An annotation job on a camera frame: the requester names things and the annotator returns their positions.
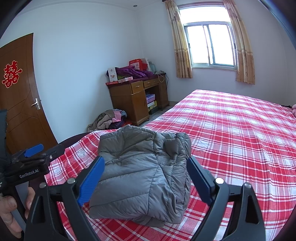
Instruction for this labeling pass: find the grey puffer jacket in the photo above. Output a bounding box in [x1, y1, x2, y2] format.
[89, 125, 192, 227]

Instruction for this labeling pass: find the beige patterned curtain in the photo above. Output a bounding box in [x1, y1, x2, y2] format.
[165, 0, 193, 79]
[222, 0, 255, 85]

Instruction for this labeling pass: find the dark bed footboard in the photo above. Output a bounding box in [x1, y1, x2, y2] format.
[58, 133, 97, 149]

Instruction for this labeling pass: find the brown wooden door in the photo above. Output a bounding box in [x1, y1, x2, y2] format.
[0, 32, 58, 154]

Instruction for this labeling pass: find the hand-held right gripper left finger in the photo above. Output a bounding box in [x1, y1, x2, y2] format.
[24, 156, 105, 241]

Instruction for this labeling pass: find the pile of clothes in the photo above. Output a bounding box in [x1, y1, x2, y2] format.
[87, 109, 132, 132]

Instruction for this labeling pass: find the purple garment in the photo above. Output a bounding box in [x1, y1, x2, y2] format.
[116, 65, 153, 80]

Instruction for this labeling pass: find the brown wooden desk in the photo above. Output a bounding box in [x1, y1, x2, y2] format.
[106, 72, 170, 126]

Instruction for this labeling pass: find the red cardboard box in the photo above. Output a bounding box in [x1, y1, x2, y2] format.
[129, 58, 148, 71]

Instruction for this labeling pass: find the bed with red plaid sheet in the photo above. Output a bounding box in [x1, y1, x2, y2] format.
[44, 89, 296, 241]

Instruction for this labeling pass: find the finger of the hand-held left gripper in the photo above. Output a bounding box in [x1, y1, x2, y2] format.
[10, 144, 45, 163]
[43, 145, 66, 163]

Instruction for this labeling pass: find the red paper door decoration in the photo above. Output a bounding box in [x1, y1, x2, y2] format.
[2, 61, 22, 88]

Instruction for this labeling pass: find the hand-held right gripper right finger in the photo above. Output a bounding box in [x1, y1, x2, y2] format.
[186, 156, 266, 241]

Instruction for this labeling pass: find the person's left hand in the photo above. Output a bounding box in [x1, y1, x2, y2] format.
[0, 186, 36, 233]

